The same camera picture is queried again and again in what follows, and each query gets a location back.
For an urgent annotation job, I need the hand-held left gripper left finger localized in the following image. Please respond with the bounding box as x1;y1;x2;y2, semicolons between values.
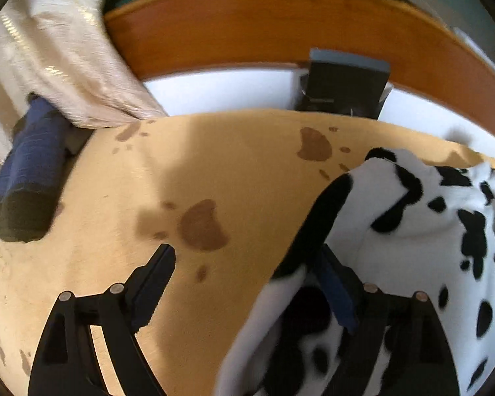
28;243;177;396

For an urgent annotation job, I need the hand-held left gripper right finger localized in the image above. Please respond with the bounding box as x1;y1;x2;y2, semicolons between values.
317;244;469;396

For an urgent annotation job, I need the white black-spotted fleece garment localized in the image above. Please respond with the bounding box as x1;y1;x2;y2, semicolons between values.
214;148;495;396

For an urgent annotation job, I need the beige paw-print blanket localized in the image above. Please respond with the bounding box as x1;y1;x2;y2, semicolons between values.
0;109;495;396

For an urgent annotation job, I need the small black box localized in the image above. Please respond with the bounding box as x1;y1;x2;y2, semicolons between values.
295;48;392;119

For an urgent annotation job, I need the cream curtain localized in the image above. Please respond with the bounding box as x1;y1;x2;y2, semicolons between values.
0;0;168;186

